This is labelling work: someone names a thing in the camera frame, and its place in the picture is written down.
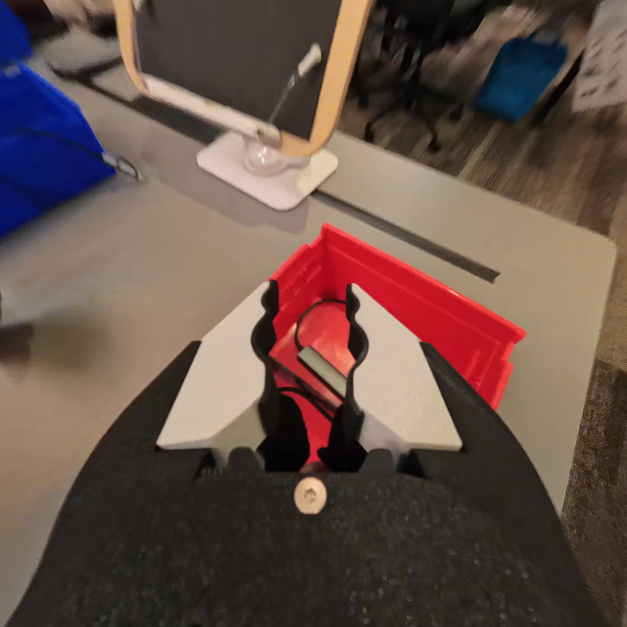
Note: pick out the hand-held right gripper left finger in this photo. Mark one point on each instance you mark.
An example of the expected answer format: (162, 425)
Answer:
(215, 392)

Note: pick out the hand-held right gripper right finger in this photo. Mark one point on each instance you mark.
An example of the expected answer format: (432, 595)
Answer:
(406, 392)

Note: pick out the red storage bin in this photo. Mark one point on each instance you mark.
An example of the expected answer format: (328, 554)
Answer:
(441, 318)

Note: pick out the grey USB hub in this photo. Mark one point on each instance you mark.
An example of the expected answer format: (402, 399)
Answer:
(323, 370)

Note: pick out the blue storage bin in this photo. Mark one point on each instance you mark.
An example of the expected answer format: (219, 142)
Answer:
(12, 34)
(44, 156)

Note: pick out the grey desk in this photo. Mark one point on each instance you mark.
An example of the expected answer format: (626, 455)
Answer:
(147, 269)

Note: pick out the black office chair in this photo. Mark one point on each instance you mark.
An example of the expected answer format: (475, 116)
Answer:
(416, 59)

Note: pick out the blue plastic container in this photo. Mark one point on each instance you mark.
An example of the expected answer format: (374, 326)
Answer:
(524, 78)

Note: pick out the wooden board with black panel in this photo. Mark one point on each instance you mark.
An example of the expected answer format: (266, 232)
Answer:
(235, 54)

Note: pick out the printed paper sheet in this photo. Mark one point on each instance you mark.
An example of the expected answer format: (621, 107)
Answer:
(605, 59)

